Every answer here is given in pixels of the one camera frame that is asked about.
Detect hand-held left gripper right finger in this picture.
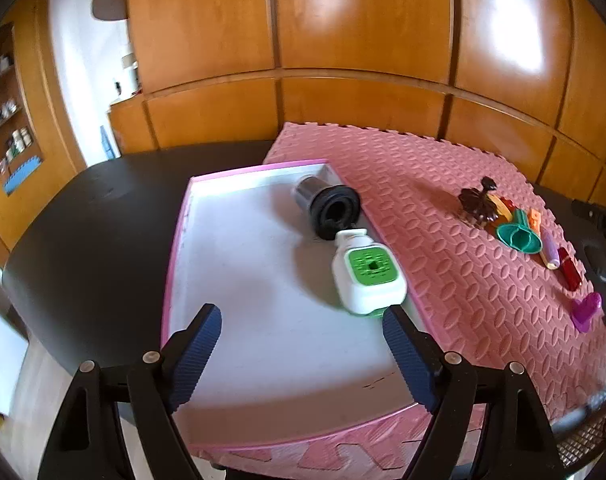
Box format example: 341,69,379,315
382,304,566,480

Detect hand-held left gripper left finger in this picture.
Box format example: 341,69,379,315
38,303,223,480

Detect white tray with pink rim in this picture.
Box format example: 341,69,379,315
160,159,476,450

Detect teal plastic mould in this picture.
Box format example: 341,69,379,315
496,210,543,256

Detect brown leaf-shaped toy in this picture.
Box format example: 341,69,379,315
458,187,504,231

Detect yellow toy piece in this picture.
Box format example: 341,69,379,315
490,196,515,223

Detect purple plastic toy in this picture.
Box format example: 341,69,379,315
570,292,604,334

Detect red translucent toy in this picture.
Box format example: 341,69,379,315
556,246,582,292

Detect pink foam puzzle mat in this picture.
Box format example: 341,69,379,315
200,121,606,480

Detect white bottle with green cap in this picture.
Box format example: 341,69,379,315
330,228,409,317

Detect black and silver cylinder toy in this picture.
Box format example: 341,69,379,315
293,174,360,241

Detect lilac and pink toy cylinder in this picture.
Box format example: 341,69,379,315
540,229,562,270

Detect blue foam piece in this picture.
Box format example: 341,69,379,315
3,156,44,197

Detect white appliance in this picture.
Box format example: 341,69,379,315
120,42,142,97

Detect wooden wardrobe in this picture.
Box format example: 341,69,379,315
108,0,606,208

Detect jars on wall shelf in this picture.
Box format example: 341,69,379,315
0,55,34,176

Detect wooden wall shelf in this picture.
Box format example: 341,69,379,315
0,22,48,198

